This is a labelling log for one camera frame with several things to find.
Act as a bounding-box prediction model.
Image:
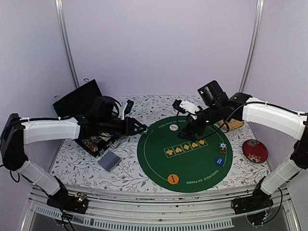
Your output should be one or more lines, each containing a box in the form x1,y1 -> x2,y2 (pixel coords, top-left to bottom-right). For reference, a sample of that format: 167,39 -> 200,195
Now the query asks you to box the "right aluminium frame post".
239,0 -> 264,92

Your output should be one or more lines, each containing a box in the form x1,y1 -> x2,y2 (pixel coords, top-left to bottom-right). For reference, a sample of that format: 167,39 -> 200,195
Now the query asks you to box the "orange big blind button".
167,174 -> 180,185

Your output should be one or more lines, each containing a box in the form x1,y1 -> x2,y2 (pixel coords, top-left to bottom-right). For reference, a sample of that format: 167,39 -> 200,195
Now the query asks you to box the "blue small blind button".
215,157 -> 225,166

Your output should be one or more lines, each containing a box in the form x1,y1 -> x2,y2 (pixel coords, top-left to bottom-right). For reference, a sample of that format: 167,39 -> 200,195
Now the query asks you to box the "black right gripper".
177,103 -> 223,142

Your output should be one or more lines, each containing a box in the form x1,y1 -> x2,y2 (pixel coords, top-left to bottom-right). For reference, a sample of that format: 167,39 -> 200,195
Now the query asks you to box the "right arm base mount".
231,193 -> 273,215

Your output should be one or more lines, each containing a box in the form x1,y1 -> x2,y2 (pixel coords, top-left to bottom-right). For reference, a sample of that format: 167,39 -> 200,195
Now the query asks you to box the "aluminium front rail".
22,185 -> 301,231

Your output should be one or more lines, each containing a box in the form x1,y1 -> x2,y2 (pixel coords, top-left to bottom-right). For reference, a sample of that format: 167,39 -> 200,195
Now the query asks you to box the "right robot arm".
173,80 -> 308,210

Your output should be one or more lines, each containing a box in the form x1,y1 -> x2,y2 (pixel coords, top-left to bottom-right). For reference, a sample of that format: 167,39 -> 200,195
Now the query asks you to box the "aluminium frame post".
239,0 -> 264,92
54,0 -> 80,89

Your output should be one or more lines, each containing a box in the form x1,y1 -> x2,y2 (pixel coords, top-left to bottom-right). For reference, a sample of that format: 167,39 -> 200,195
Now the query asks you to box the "red floral round box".
242,139 -> 269,163

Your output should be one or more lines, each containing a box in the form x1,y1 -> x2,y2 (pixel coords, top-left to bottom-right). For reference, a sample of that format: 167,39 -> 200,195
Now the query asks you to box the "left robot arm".
0,96 -> 147,209

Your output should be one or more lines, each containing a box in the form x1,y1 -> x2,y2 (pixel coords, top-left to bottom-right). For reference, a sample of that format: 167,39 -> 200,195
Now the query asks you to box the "grey card stack holder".
98,151 -> 121,172

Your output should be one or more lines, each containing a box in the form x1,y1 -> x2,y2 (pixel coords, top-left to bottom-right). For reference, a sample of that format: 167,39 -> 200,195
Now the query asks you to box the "round green poker mat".
137,116 -> 233,193

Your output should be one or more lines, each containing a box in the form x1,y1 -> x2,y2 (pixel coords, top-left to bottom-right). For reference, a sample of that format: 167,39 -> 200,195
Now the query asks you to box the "multicolour poker chip stack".
219,142 -> 227,154

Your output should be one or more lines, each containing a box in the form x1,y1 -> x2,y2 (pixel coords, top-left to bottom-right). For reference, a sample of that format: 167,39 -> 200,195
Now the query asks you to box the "round woven bamboo tray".
221,119 -> 244,132

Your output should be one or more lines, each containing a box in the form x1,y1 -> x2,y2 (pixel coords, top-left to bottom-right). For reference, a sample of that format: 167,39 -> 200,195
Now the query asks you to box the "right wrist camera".
172,100 -> 201,115

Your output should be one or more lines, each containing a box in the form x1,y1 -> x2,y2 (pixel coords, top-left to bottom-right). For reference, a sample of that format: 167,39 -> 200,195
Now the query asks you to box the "poker chip row left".
81,136 -> 101,153

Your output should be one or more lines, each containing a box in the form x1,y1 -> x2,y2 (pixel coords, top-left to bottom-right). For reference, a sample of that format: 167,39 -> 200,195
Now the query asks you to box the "white dealer button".
169,124 -> 179,131

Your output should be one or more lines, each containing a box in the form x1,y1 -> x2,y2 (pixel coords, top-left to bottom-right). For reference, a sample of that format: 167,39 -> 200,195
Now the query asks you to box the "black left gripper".
99,115 -> 146,137

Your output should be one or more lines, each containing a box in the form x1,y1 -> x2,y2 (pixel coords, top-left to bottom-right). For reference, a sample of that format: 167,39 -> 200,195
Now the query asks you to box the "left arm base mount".
47,190 -> 89,214

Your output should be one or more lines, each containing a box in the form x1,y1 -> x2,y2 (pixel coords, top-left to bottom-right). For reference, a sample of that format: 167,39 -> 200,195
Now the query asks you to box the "left aluminium frame post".
54,0 -> 80,89

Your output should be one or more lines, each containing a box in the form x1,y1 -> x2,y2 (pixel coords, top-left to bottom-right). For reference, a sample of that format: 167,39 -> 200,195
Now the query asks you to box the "black poker chip case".
53,79 -> 118,157

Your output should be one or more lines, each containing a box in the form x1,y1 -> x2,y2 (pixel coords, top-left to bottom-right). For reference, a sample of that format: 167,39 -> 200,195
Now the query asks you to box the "floral patterned tablecloth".
51,95 -> 270,193

